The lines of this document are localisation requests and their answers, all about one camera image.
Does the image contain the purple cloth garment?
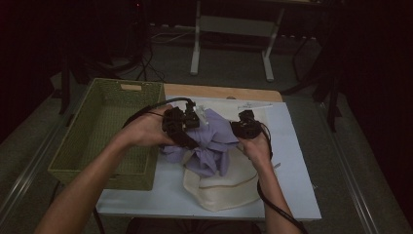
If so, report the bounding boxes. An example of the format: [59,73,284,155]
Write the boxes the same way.
[160,107,242,178]

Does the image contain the white floor cable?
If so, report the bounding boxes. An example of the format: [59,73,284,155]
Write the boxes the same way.
[150,30,196,45]

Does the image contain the person's right hand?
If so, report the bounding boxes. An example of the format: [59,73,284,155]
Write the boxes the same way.
[242,131,273,170]

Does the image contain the green woven basket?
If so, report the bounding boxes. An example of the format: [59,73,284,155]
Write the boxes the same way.
[48,77,168,191]

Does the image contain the right hand-held gripper cable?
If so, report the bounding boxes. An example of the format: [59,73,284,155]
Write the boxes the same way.
[256,120,310,234]

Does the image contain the metal floor rail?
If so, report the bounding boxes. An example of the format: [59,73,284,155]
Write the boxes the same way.
[0,94,86,225]
[316,101,381,234]

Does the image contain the black floor cables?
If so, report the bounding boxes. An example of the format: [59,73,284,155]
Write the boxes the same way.
[135,42,167,82]

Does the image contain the pale blue board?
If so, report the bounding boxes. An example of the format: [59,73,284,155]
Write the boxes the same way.
[95,95,322,222]

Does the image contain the cream mesh laundry bag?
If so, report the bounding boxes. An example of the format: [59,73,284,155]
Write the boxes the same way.
[181,98,271,213]

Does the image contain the person's dark clothed lap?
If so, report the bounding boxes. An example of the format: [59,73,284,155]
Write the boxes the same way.
[125,217,262,234]

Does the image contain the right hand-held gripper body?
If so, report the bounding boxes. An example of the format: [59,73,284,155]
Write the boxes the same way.
[237,101,274,140]

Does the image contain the white metal desk frame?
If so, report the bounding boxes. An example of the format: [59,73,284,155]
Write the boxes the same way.
[189,0,286,82]

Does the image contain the hand-held gripper cable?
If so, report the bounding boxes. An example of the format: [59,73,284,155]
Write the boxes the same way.
[256,120,310,234]
[122,97,196,130]

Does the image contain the left hand-held gripper cable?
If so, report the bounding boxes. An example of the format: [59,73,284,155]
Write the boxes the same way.
[122,97,196,130]

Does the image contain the black stand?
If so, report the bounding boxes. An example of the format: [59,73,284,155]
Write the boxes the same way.
[57,48,144,115]
[281,13,345,133]

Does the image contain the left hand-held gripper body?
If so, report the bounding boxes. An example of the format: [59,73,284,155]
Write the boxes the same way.
[162,100,208,140]

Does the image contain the person's left hand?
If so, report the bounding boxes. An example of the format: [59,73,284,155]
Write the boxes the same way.
[118,105,176,149]

